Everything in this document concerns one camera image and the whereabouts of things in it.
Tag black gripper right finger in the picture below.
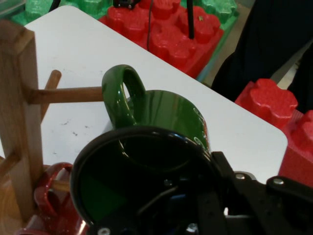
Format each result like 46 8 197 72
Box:
211 151 313 235

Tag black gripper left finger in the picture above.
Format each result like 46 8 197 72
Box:
91 176 222 235

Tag dark green ceramic mug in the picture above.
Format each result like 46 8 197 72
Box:
70 64 216 227

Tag red foam block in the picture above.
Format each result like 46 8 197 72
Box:
99 0 224 79
234 78 313 194

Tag red ceramic mug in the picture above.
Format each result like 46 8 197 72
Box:
13 163 89 235

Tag black tripod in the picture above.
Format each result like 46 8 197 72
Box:
185 0 196 40

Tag green foam block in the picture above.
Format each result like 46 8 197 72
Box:
11 0 113 25
180 0 240 32

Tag brown wooden mug tree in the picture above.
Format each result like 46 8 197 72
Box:
0 19 104 235

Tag thin black tripod cable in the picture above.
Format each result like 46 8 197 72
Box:
146 0 154 51

